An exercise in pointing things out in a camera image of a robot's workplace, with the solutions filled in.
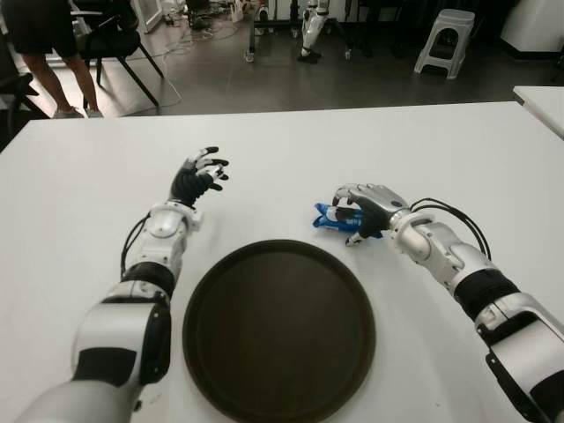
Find black chair part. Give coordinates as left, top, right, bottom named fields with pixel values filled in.
left=0, top=34, right=41, bottom=146

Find white floor cables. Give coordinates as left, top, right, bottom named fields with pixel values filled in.
left=162, top=21, right=221, bottom=105

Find white plastic stool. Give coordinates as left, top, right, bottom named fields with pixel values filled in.
left=413, top=8, right=476, bottom=80

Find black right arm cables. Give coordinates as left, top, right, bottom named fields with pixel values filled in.
left=409, top=197, right=493, bottom=261

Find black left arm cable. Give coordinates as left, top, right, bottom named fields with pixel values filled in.
left=119, top=215, right=153, bottom=278

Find white side table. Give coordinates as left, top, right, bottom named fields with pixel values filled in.
left=513, top=85, right=564, bottom=137

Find black chair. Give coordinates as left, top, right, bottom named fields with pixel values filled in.
left=81, top=0, right=167, bottom=108

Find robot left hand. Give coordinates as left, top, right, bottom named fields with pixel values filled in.
left=169, top=145, right=230, bottom=208

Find white cabinet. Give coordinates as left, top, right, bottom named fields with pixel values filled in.
left=501, top=0, right=564, bottom=61

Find blue Oreo packet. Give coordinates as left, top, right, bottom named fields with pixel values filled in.
left=312, top=201, right=383, bottom=239

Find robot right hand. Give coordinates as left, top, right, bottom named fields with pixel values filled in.
left=330, top=182, right=411, bottom=248

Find round dark brown tray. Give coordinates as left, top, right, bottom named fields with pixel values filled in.
left=182, top=239, right=378, bottom=423

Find white framed panel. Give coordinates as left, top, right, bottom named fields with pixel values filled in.
left=131, top=0, right=168, bottom=34

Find person in black shorts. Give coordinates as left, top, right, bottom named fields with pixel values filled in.
left=2, top=0, right=105, bottom=119

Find white humanoid robot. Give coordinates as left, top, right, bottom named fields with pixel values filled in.
left=297, top=0, right=331, bottom=63

